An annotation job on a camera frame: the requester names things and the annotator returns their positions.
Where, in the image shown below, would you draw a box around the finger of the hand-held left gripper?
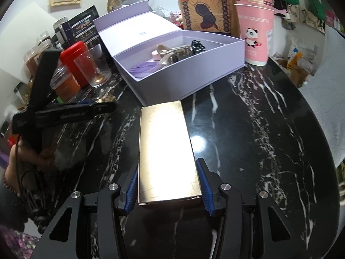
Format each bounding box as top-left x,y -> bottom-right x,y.
49,98 -> 99,108
87,101 -> 118,116

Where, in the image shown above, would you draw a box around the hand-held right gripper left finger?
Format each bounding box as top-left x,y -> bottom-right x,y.
34,164 -> 139,259

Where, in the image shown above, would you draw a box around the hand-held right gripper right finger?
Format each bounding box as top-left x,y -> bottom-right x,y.
195,158 -> 297,259

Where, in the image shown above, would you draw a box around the gold rectangular box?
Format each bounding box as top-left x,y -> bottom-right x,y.
137,100 -> 202,208

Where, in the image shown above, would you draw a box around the purple case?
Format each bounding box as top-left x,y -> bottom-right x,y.
129,61 -> 159,77

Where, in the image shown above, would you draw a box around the lavender gift box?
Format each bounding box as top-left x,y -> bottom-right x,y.
92,0 -> 246,107

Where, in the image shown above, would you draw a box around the black polka dot scrunchie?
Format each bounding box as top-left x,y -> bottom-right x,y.
190,40 -> 207,55

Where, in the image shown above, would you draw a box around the person's left hand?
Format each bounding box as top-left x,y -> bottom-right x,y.
5,137 -> 58,195

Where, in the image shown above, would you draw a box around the small sparkly hair clip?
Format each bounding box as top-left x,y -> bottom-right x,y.
97,90 -> 114,104

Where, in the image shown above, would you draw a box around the cluster of clear spice jars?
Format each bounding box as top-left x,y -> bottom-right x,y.
23,16 -> 81,103

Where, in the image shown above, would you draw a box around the clear drinking glass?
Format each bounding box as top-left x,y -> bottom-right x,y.
89,44 -> 111,81
73,49 -> 102,87

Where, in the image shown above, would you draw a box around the red canister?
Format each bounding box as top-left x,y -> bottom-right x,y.
59,41 -> 88,87

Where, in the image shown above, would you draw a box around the white cutting board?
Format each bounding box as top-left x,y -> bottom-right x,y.
0,1 -> 53,84

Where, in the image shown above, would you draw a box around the black printed packets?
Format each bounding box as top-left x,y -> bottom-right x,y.
69,5 -> 100,42

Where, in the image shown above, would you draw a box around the woven straw fan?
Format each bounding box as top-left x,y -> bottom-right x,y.
106,0 -> 124,13

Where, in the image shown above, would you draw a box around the red white small toys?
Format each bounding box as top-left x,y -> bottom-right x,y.
156,5 -> 184,29

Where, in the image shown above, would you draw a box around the floral patterned clothing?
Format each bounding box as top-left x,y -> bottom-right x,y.
0,227 -> 38,259

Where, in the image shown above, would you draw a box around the brown printed paper bag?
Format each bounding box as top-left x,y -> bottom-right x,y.
174,0 -> 242,37

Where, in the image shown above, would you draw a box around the cardboard box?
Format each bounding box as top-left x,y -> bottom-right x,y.
278,59 -> 310,87

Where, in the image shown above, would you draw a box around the white printed sheet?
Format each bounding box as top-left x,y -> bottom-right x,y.
299,27 -> 345,168

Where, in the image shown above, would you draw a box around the pink panda paper cup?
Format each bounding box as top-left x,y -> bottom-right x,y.
233,4 -> 275,66

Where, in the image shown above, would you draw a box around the bead bracelet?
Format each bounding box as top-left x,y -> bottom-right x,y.
3,177 -> 22,197

